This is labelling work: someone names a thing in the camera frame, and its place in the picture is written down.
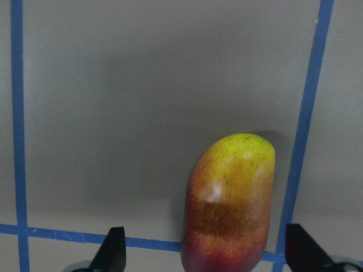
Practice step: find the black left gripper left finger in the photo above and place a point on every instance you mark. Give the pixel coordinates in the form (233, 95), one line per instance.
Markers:
(111, 256)

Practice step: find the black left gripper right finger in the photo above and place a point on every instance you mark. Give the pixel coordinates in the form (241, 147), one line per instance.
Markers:
(303, 253)

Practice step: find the red yellow mango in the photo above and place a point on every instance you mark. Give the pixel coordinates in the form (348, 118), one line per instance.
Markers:
(228, 204)

